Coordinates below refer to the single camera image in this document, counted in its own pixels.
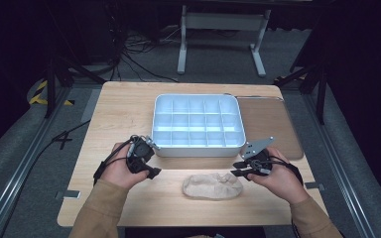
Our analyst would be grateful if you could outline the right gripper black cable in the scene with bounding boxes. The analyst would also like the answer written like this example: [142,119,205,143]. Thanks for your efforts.
[270,155,305,186]

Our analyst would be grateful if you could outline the grey tape piece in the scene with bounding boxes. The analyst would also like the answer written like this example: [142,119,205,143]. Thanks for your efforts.
[305,181,325,191]

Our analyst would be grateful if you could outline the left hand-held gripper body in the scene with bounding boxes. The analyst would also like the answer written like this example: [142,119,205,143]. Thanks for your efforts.
[126,134,160,175]

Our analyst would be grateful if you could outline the grey metal desk frame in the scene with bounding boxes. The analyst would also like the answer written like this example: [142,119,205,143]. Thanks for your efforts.
[177,4,272,78]

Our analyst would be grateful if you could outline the yellow black hazard tape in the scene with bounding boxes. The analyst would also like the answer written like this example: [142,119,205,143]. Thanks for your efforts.
[29,79,75,107]

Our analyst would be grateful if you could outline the person's right hand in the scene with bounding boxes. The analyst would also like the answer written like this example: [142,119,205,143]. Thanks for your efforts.
[247,147,311,204]

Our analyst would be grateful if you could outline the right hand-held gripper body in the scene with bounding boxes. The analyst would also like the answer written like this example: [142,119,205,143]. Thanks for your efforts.
[239,136,276,177]

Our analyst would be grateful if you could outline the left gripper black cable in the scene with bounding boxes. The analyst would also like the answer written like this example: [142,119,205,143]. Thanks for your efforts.
[92,138,134,186]

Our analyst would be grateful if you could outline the beige sock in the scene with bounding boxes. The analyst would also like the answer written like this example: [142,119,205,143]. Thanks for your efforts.
[182,172,244,201]

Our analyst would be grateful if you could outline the grey metal floor rail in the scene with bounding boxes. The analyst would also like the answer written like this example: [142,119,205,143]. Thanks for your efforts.
[302,92,378,238]
[0,85,72,238]

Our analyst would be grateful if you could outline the white compartment tray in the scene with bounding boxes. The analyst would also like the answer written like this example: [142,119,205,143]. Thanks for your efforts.
[151,93,247,158]

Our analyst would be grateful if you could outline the bundle of black floor cables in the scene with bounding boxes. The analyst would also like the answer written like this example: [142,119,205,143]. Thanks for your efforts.
[110,29,180,83]

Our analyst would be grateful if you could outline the brown mat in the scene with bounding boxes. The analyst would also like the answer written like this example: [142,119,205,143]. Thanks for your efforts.
[236,95,305,161]

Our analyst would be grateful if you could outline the person's left hand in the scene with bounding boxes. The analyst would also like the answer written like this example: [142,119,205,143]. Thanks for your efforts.
[100,142,150,190]

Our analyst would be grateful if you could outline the black metal stand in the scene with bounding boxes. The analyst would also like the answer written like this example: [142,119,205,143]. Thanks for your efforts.
[274,59,328,126]
[44,49,107,119]

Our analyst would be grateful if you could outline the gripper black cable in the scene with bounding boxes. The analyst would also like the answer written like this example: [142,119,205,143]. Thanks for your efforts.
[270,155,305,186]
[92,138,134,186]

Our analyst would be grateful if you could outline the long black floor cable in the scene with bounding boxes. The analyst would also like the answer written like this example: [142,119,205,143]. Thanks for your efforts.
[0,119,91,238]

